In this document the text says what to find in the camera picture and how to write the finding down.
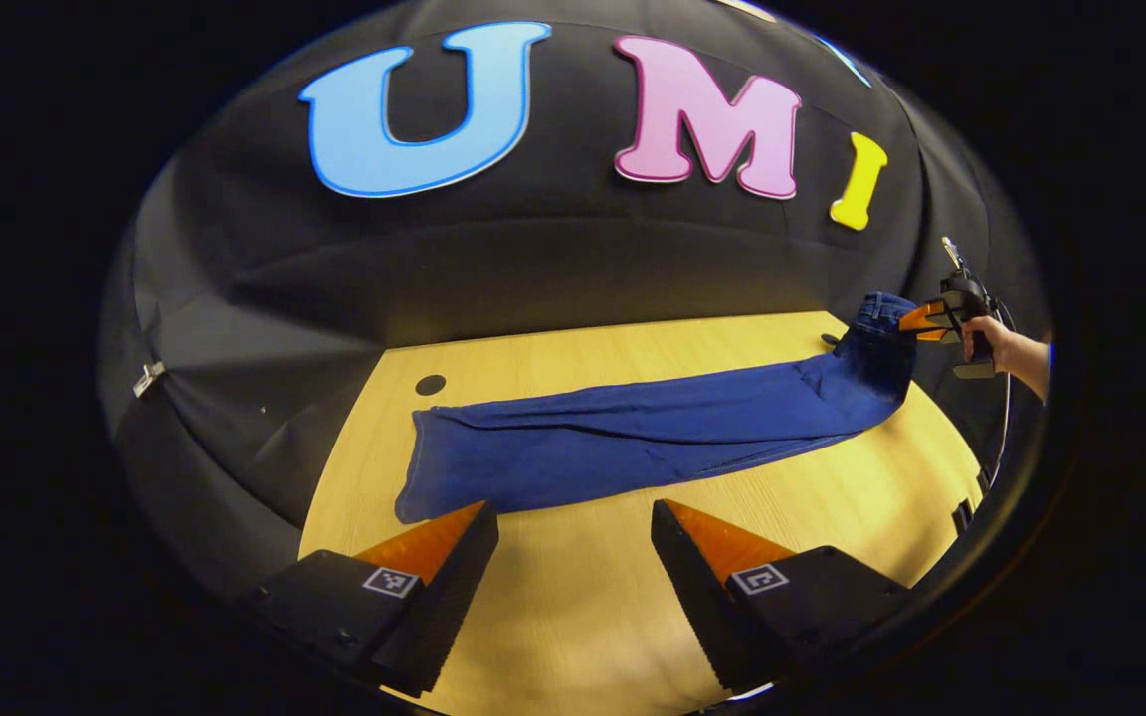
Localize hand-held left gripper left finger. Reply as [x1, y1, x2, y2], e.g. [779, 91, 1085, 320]
[253, 500, 500, 699]

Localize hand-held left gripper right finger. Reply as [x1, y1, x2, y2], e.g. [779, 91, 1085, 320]
[651, 499, 917, 695]

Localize blue denim jeans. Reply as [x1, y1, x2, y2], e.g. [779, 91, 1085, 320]
[394, 291, 922, 525]

